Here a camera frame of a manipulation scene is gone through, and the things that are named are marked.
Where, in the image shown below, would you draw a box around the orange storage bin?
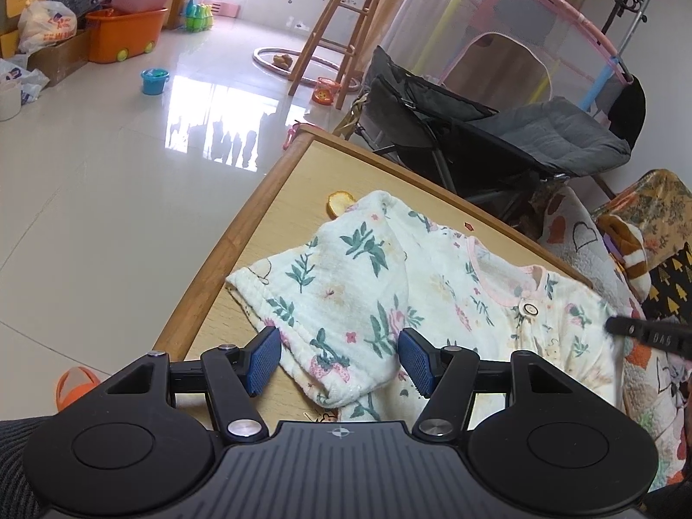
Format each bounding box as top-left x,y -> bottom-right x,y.
85,7 -> 170,64

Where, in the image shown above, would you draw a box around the white printed plastic bag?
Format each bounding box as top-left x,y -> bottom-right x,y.
18,0 -> 78,55

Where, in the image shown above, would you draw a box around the black cushion gold trees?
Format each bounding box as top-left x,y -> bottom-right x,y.
646,240 -> 692,325

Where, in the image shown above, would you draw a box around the heart print quilt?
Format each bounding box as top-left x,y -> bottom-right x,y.
532,184 -> 692,498

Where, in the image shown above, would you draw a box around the orange slipper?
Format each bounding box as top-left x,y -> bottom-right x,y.
55,366 -> 101,413

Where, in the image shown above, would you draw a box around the wooden bar stool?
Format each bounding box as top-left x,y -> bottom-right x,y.
288,0 -> 398,112

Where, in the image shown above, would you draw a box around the cardboard box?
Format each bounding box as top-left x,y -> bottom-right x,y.
27,29 -> 92,87

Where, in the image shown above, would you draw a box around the dried orange slice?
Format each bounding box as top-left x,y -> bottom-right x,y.
325,190 -> 355,220

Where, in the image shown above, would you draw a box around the grey folding chair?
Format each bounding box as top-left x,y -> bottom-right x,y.
354,46 -> 647,222

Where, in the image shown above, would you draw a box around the person's left leg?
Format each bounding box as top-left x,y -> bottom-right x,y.
0,416 -> 55,519

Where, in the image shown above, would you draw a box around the brown white plush toy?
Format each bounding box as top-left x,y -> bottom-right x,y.
597,213 -> 652,304

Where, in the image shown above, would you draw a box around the white floral baby garment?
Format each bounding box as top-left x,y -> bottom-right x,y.
226,190 -> 625,423

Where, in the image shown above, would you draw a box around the silver scooter handlebar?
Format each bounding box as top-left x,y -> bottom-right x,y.
600,0 -> 655,66

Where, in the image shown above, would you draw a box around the orange toy bucket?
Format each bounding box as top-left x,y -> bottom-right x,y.
312,77 -> 340,106

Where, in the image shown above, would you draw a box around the yellow floral blanket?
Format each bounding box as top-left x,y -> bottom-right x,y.
592,169 -> 692,282

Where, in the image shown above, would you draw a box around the straw rope bundle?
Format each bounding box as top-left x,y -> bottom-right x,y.
335,94 -> 368,136

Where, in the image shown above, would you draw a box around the lavender cloth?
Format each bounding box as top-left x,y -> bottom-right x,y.
602,227 -> 628,260

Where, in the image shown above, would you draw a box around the wooden table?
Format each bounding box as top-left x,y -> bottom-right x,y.
153,123 -> 650,428

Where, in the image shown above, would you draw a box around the green toy bowling set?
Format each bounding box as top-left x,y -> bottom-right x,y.
185,0 -> 214,32

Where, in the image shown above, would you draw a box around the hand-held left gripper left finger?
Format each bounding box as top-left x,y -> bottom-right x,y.
100,326 -> 283,440

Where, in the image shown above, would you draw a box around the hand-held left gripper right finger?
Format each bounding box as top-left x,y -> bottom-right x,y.
397,326 -> 585,440

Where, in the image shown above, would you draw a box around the pink mesh play tent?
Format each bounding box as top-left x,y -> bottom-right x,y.
386,0 -> 633,120

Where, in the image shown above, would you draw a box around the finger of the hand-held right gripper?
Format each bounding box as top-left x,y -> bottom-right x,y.
604,314 -> 692,360

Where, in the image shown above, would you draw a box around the hula hoop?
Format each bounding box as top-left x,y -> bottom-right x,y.
253,45 -> 360,90

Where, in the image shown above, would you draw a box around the blue toy bucket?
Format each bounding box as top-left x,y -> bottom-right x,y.
141,67 -> 171,95

